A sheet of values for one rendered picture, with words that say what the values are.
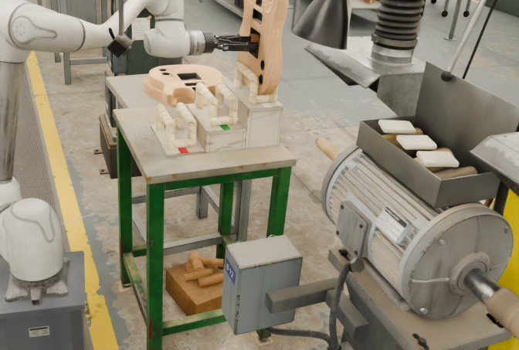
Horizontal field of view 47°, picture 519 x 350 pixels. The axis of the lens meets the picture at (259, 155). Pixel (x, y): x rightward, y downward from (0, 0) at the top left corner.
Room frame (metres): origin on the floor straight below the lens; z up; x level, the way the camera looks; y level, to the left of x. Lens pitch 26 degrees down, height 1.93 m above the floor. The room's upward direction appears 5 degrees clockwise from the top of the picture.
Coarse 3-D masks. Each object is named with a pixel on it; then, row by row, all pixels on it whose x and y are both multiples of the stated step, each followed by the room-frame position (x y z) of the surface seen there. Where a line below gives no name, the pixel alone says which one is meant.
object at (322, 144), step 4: (320, 140) 1.47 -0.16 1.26; (324, 140) 1.47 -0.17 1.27; (320, 144) 1.46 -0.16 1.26; (324, 144) 1.44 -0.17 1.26; (328, 144) 1.44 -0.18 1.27; (320, 148) 1.45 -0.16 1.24; (324, 148) 1.43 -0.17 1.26; (328, 148) 1.42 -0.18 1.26; (332, 148) 1.42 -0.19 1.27; (336, 148) 1.42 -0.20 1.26; (324, 152) 1.43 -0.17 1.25; (328, 152) 1.41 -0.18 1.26; (332, 152) 1.40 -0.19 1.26; (336, 152) 1.40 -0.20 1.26; (340, 152) 1.40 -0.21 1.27; (328, 156) 1.41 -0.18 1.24; (332, 156) 1.39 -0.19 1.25; (336, 156) 1.38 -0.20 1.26; (332, 160) 1.39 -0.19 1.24
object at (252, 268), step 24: (264, 240) 1.18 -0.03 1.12; (288, 240) 1.18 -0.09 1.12; (240, 264) 1.07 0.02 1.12; (264, 264) 1.09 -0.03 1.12; (288, 264) 1.11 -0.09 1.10; (240, 288) 1.06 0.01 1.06; (264, 288) 1.09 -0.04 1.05; (240, 312) 1.06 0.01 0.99; (264, 312) 1.09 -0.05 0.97; (288, 312) 1.12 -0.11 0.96; (312, 336) 1.06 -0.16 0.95
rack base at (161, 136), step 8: (152, 128) 2.14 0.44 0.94; (184, 128) 2.17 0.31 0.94; (160, 136) 2.07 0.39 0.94; (176, 136) 2.09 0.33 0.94; (184, 136) 2.09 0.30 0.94; (160, 144) 2.02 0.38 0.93; (200, 144) 2.03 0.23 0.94; (168, 152) 1.94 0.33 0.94; (176, 152) 1.95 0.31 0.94; (192, 152) 1.96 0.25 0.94; (200, 152) 1.98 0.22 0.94
